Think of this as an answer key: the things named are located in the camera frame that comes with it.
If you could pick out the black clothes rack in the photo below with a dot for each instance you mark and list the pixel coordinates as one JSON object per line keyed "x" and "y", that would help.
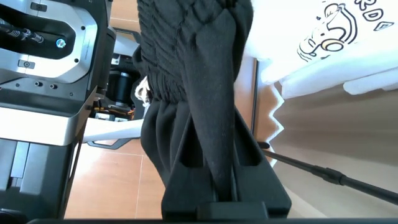
{"x": 332, "y": 176}

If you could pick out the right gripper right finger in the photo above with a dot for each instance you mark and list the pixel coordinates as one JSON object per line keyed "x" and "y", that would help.
{"x": 258, "y": 186}

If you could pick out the white garment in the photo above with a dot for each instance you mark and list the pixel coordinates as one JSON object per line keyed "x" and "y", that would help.
{"x": 342, "y": 68}

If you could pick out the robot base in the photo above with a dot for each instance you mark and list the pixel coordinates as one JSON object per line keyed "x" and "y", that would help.
{"x": 46, "y": 124}

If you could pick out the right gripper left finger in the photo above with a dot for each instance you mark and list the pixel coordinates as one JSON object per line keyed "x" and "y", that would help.
{"x": 186, "y": 186}

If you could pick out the beige curtain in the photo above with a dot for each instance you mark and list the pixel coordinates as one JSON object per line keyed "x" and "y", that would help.
{"x": 326, "y": 124}

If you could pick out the black garment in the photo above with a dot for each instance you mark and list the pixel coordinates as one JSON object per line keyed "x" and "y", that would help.
{"x": 186, "y": 62}

